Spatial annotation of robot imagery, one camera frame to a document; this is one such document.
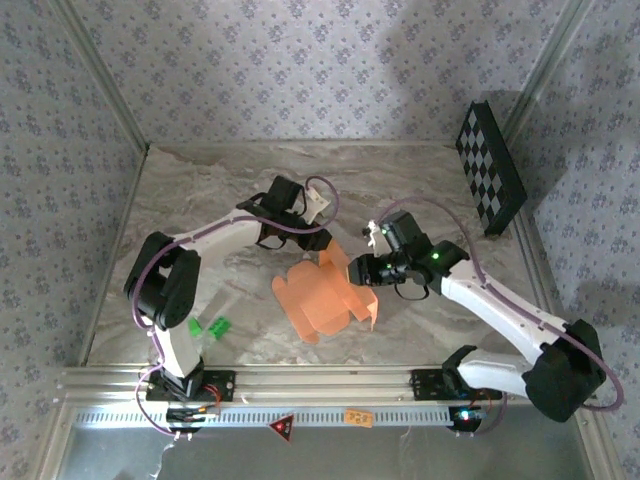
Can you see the orange paper box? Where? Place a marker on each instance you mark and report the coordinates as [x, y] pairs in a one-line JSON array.
[[325, 300]]

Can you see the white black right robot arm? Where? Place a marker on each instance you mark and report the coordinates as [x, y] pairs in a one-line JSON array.
[[495, 320]]

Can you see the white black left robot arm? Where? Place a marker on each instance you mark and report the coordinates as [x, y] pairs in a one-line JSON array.
[[230, 241]]

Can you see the black white checkerboard board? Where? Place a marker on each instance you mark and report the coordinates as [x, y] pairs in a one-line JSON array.
[[487, 165]]

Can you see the large green block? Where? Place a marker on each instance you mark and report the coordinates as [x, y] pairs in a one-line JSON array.
[[219, 328]]

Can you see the small green block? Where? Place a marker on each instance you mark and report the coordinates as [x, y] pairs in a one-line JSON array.
[[194, 328]]

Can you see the orange label sticker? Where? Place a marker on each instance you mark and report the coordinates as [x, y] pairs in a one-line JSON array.
[[358, 418]]

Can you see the black controller board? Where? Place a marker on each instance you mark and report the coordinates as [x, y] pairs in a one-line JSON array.
[[192, 416], [467, 415]]

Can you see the red triangle warning sticker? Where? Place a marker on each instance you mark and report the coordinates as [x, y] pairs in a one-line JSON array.
[[281, 426]]

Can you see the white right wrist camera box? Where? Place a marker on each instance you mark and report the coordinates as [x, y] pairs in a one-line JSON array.
[[373, 234]]

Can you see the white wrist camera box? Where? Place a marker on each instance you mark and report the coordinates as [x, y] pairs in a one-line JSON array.
[[316, 205], [373, 234]]

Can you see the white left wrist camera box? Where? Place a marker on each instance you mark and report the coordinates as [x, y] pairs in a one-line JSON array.
[[316, 205]]

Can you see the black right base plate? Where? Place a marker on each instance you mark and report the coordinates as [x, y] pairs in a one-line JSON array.
[[425, 385]]

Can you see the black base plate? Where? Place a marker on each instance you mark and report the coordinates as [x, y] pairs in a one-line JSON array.
[[225, 385], [425, 385]]

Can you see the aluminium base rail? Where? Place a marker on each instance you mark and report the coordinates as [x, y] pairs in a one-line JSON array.
[[325, 385]]

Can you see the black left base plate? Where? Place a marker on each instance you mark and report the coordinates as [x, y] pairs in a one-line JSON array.
[[225, 385]]

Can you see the aluminium frame post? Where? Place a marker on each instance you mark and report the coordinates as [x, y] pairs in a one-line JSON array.
[[104, 75], [542, 75]]

